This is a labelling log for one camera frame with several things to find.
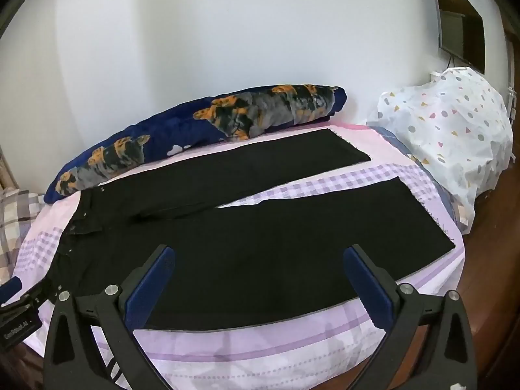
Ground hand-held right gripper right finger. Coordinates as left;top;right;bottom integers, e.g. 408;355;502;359
343;245;478;390

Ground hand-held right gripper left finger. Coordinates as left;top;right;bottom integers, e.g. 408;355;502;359
43;245;176;390

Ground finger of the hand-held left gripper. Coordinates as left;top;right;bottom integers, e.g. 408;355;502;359
0;278;23;299

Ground black pants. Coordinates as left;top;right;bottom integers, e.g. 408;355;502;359
49;128;456;330

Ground brown plaid pillow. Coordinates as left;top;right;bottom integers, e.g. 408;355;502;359
0;189;45;285

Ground pink purple checkered bed sheet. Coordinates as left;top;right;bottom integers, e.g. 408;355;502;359
8;121;466;390

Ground wooden headboard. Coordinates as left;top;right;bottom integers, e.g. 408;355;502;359
0;146;20;191

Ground blue orange patterned pillow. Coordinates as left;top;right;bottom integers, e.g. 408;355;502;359
44;84;348;204

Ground white dotted pillow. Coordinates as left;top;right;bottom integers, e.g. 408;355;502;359
366;66;514;234

